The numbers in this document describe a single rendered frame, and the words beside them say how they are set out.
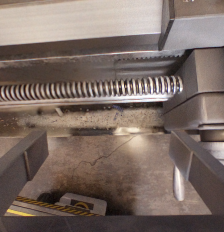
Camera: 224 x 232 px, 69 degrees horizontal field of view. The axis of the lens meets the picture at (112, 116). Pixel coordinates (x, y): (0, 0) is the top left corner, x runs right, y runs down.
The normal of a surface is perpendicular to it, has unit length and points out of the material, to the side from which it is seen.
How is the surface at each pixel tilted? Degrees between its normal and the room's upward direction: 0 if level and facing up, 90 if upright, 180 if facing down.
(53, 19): 36
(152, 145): 0
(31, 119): 0
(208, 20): 90
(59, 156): 0
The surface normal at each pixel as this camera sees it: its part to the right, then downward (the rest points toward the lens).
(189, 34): 0.02, 0.99
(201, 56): -0.09, -0.12
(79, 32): -0.06, 0.48
